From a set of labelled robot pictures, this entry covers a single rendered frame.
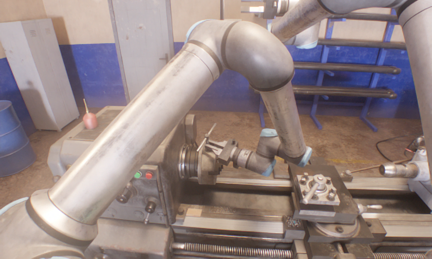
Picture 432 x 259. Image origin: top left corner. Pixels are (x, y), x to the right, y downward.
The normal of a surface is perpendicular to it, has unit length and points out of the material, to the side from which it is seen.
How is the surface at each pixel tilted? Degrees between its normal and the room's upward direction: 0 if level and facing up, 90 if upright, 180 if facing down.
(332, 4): 134
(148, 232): 32
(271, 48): 64
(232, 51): 86
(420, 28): 81
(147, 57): 90
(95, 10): 90
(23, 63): 90
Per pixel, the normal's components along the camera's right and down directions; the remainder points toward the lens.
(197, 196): 0.00, -0.88
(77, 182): -0.01, -0.37
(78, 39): -0.09, 0.47
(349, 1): -0.44, 0.89
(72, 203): 0.27, -0.15
